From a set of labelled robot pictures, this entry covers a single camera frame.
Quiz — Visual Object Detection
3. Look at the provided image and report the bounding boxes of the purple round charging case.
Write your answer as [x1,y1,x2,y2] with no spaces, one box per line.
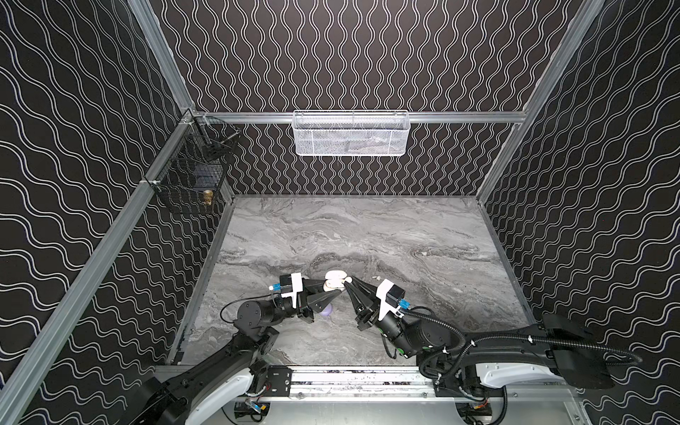
[320,304,333,317]

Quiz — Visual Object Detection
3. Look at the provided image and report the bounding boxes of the cream earbud charging case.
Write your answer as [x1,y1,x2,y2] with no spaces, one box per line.
[323,270,352,291]

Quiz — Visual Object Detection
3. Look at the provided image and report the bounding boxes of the small brass object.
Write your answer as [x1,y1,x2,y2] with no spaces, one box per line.
[203,189,214,206]

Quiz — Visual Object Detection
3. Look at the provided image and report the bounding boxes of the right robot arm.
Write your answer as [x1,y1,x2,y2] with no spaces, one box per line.
[342,276,643,400]

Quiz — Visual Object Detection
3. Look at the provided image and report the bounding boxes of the black wire basket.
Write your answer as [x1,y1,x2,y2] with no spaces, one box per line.
[151,118,243,217]

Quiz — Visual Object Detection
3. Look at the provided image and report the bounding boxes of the white wire mesh basket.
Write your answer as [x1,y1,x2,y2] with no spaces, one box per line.
[291,110,411,157]

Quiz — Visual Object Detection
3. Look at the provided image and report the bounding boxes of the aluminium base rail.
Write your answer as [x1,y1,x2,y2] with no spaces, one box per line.
[142,364,580,403]

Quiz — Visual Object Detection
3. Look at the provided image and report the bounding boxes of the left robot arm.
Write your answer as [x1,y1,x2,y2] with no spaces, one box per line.
[119,271,351,424]

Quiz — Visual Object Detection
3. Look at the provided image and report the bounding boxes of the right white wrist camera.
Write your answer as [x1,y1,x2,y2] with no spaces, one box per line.
[375,279,410,321]

